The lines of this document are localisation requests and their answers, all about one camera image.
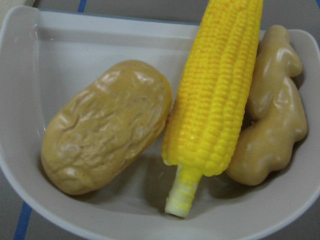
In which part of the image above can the yellow toy corn cob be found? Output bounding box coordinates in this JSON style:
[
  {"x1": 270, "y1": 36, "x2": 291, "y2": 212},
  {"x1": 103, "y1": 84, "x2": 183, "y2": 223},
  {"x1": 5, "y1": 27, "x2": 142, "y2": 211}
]
[{"x1": 161, "y1": 0, "x2": 264, "y2": 218}]

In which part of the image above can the brown toy potato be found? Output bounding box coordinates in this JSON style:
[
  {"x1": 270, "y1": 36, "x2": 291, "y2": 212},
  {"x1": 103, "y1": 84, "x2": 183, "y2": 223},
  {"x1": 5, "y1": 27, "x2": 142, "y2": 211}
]
[{"x1": 41, "y1": 60, "x2": 172, "y2": 196}]

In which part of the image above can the tan toy ginger root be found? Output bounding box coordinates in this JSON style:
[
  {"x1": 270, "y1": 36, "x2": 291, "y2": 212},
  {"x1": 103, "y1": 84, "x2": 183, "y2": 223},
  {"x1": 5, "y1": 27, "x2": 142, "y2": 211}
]
[{"x1": 226, "y1": 25, "x2": 308, "y2": 186}]

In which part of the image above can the beige plastic dustpan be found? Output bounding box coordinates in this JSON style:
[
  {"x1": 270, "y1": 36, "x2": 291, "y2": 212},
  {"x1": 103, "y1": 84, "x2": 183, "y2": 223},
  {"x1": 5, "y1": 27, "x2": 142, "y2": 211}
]
[{"x1": 0, "y1": 6, "x2": 320, "y2": 240}]

